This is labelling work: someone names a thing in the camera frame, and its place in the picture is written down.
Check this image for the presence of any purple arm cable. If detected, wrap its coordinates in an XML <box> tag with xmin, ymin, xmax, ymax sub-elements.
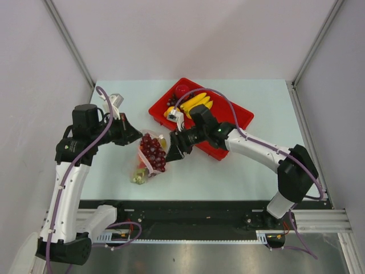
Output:
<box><xmin>172</xmin><ymin>87</ymin><xmax>325</xmax><ymax>200</ymax></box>
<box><xmin>45</xmin><ymin>85</ymin><xmax>115</xmax><ymax>274</ymax></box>

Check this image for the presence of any red pomegranate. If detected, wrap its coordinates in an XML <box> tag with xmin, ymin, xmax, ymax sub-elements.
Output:
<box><xmin>174</xmin><ymin>84</ymin><xmax>190</xmax><ymax>99</ymax></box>

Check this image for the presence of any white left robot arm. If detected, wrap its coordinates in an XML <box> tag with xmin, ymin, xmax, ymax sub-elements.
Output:
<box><xmin>36</xmin><ymin>104</ymin><xmax>142</xmax><ymax>265</ymax></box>

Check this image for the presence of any white cable duct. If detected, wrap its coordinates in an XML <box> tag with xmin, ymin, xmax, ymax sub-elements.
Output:
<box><xmin>94</xmin><ymin>230</ymin><xmax>269</xmax><ymax>245</ymax></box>

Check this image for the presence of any red grape bunch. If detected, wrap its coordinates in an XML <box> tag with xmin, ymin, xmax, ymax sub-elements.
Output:
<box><xmin>139</xmin><ymin>133</ymin><xmax>167</xmax><ymax>176</ymax></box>

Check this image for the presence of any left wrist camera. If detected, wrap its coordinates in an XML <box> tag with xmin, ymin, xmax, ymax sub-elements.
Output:
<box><xmin>106</xmin><ymin>94</ymin><xmax>124</xmax><ymax>120</ymax></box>

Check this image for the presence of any dark grape bunch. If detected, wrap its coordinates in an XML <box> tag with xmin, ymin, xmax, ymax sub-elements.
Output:
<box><xmin>166</xmin><ymin>93</ymin><xmax>194</xmax><ymax>107</ymax></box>

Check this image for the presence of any straight yellow banana bunch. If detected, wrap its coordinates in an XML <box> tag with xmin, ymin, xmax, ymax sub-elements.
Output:
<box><xmin>180</xmin><ymin>92</ymin><xmax>213</xmax><ymax>119</ymax></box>

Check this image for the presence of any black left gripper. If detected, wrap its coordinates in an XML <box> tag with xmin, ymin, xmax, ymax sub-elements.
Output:
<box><xmin>91</xmin><ymin>112</ymin><xmax>142</xmax><ymax>146</ymax></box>

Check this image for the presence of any green celery stalk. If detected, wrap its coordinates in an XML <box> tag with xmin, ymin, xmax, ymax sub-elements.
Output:
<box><xmin>131</xmin><ymin>168</ymin><xmax>147</xmax><ymax>185</ymax></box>

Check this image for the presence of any curved yellow banana bunch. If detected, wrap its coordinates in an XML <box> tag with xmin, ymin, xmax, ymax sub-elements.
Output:
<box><xmin>158</xmin><ymin>137</ymin><xmax>167</xmax><ymax>150</ymax></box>

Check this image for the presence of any red plastic tray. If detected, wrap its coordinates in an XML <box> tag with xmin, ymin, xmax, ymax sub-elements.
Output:
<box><xmin>148</xmin><ymin>77</ymin><xmax>255</xmax><ymax>162</ymax></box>

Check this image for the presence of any clear pink-dotted zip bag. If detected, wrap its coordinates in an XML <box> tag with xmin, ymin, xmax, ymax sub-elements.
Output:
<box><xmin>130</xmin><ymin>130</ymin><xmax>168</xmax><ymax>185</ymax></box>

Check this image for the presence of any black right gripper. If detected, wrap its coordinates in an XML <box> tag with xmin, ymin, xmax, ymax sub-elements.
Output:
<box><xmin>165</xmin><ymin>125</ymin><xmax>208</xmax><ymax>162</ymax></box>

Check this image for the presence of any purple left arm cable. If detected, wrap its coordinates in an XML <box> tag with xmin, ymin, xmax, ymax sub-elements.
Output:
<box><xmin>45</xmin><ymin>85</ymin><xmax>115</xmax><ymax>274</ymax></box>

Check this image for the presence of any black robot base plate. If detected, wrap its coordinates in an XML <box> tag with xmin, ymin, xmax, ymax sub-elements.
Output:
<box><xmin>82</xmin><ymin>199</ymin><xmax>297</xmax><ymax>249</ymax></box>

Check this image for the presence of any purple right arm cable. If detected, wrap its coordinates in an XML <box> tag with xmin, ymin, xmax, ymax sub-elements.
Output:
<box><xmin>172</xmin><ymin>87</ymin><xmax>325</xmax><ymax>200</ymax></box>

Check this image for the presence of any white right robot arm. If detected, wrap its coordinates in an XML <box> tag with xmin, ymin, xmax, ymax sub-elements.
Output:
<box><xmin>166</xmin><ymin>105</ymin><xmax>323</xmax><ymax>229</ymax></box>

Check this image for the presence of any yellow lemon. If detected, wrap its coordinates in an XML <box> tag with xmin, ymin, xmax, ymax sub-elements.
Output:
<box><xmin>163</xmin><ymin>106</ymin><xmax>174</xmax><ymax>118</ymax></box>

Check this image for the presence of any orange fruit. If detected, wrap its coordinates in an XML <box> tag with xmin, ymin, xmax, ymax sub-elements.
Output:
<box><xmin>136</xmin><ymin>154</ymin><xmax>148</xmax><ymax>172</ymax></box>

